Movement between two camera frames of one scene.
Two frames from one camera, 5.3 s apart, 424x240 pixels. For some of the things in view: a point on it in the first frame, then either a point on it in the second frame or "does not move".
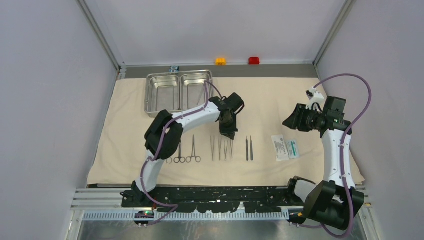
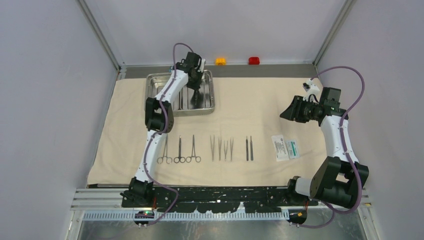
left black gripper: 230,132 to 196,86
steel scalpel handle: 251,149 does not move
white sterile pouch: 280,147 does not move
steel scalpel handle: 247,148 does not move
